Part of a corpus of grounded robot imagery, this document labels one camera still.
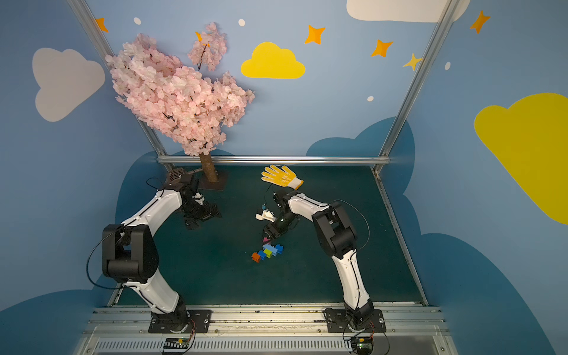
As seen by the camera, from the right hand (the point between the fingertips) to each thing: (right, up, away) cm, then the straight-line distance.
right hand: (271, 238), depth 93 cm
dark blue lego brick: (+4, -3, -4) cm, 7 cm away
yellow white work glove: (+5, +28, +25) cm, 38 cm away
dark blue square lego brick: (-3, -6, -6) cm, 9 cm away
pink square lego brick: (-2, +1, -5) cm, 6 cm away
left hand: (-25, +9, -3) cm, 26 cm away
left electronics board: (-30, -31, -20) cm, 48 cm away
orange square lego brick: (-6, -6, -6) cm, 10 cm away
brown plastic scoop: (-53, +29, +23) cm, 65 cm away
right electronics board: (+32, -32, -20) cm, 50 cm away
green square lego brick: (-1, -5, -5) cm, 7 cm away
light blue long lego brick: (0, -3, -4) cm, 5 cm away
